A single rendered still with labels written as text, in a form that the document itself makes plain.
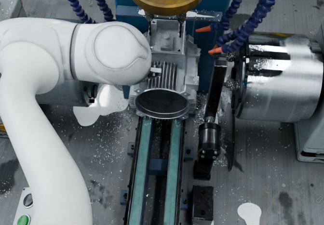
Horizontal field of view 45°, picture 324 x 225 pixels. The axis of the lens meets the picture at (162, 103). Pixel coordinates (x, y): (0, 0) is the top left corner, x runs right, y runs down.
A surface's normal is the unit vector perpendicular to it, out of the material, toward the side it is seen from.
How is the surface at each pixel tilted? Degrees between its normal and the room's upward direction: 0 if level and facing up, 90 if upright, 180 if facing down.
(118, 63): 53
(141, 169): 0
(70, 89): 73
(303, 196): 0
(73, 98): 84
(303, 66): 21
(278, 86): 47
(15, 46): 33
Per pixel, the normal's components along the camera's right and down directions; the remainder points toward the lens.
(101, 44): -0.12, -0.08
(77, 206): 0.57, -0.71
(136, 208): 0.00, -0.53
